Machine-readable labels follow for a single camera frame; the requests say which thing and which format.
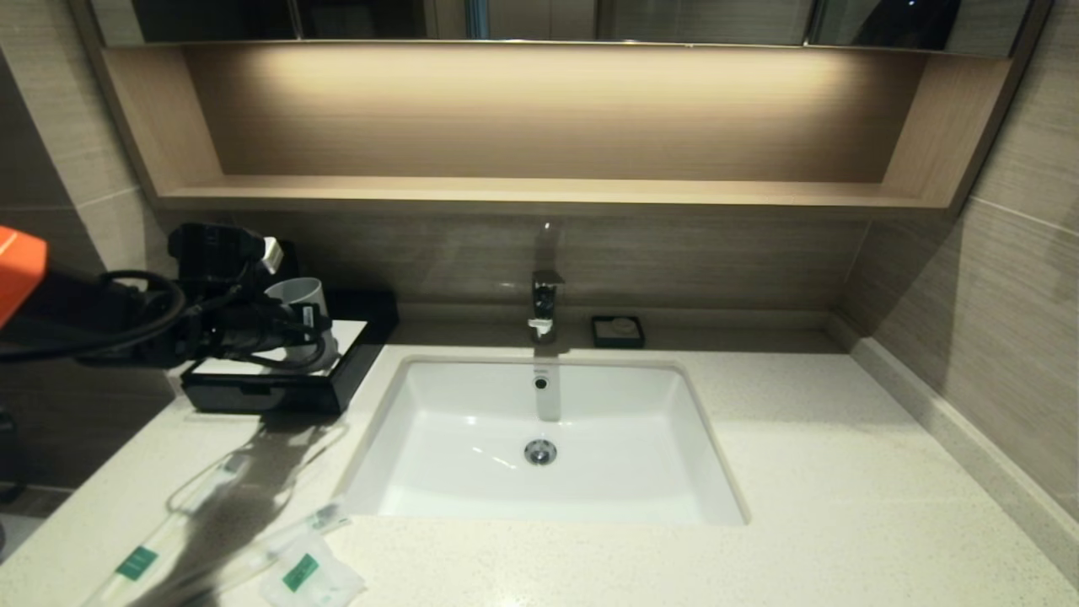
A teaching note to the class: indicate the mirror cabinet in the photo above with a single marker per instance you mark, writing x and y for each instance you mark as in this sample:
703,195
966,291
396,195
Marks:
674,21

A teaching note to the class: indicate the small sachet green label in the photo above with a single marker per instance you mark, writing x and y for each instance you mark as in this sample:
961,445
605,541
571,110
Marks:
303,572

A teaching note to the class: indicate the wooden wall shelf niche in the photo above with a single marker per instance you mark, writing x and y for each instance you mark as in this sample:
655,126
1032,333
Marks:
548,194

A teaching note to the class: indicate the white sink basin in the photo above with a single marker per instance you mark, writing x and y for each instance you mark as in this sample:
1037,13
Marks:
624,455

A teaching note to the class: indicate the black amenity drawer box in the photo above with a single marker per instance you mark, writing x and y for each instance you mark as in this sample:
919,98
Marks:
362,362

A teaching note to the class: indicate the chrome faucet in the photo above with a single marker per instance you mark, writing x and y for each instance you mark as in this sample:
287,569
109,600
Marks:
545,303

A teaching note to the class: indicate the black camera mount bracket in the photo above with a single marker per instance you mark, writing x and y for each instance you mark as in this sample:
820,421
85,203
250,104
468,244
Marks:
215,253

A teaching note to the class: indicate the black cup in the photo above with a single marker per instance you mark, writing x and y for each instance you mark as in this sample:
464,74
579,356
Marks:
289,253

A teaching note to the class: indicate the wrapped toothbrush green label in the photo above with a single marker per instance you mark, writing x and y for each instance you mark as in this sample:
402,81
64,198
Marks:
137,562

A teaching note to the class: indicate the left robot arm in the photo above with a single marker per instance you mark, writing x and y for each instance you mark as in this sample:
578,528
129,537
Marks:
76,312

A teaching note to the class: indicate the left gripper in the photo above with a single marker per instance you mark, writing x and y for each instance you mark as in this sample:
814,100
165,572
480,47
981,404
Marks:
236,333

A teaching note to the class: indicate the round soap bar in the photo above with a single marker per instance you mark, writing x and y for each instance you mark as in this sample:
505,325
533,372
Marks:
623,325

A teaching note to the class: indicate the black soap dish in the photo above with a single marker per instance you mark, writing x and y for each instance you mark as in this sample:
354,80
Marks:
600,337

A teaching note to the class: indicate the wrapped toothbrush clear sleeve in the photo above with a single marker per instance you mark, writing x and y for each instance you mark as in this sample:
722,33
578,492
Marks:
324,516

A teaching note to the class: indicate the chrome sink drain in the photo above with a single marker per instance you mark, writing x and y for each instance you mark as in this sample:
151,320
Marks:
540,453

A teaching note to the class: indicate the grey plastic cup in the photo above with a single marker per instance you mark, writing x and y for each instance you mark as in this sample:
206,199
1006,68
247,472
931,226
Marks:
295,291

